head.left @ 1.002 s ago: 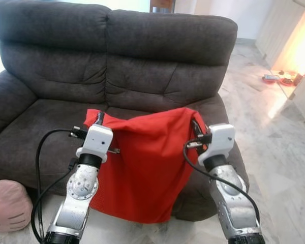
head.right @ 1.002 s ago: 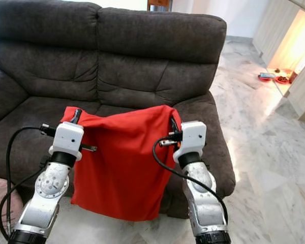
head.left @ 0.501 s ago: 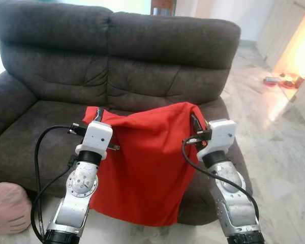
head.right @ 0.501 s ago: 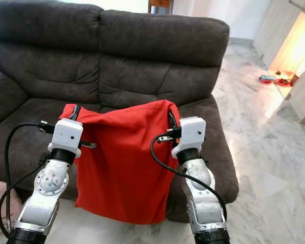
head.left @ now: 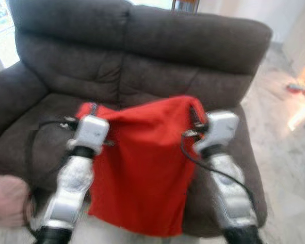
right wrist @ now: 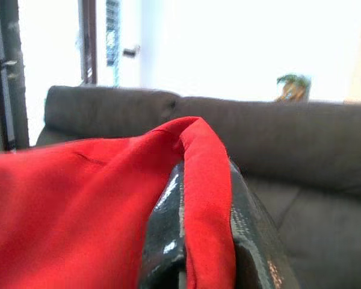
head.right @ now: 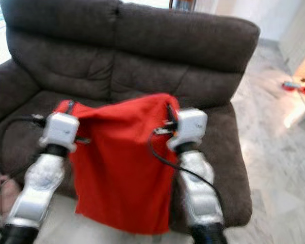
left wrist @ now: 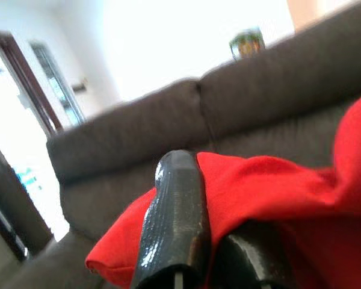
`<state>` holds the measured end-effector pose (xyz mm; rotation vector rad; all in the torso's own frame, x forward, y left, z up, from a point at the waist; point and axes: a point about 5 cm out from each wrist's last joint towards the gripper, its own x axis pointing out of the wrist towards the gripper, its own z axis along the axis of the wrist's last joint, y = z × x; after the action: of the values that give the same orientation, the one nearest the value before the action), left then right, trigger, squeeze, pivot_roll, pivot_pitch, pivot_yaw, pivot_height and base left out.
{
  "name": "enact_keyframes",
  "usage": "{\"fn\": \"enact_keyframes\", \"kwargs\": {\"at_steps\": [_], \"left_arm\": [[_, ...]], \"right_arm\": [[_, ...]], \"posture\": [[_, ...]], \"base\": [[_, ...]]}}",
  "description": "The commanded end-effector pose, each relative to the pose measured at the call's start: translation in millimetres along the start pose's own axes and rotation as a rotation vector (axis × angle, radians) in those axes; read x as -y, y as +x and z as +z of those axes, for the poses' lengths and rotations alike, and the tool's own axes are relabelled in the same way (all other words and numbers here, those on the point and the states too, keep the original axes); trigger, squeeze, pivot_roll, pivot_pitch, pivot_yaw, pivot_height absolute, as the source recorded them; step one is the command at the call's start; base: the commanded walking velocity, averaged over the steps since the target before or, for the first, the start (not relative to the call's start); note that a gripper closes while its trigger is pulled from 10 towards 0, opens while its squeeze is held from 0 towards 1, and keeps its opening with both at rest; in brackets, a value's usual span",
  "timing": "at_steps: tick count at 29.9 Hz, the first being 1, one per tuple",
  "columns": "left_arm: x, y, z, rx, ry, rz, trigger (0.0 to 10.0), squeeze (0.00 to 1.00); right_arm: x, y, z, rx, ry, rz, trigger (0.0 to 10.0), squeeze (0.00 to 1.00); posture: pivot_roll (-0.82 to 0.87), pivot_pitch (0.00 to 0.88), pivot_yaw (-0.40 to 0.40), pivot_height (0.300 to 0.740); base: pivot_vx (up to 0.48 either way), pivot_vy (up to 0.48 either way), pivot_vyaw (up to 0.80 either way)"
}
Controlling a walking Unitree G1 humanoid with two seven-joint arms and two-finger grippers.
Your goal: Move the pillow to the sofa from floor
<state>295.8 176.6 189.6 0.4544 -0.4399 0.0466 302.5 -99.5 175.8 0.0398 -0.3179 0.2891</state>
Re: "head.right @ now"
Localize red pillow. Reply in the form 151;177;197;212
53;93;181;235

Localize dark brown two-seat sofa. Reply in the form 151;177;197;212
0;0;261;229

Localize red items on floor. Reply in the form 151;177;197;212
282;80;305;96

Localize cream wooden cabinet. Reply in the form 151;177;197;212
277;0;305;110

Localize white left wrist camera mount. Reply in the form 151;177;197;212
41;112;80;152

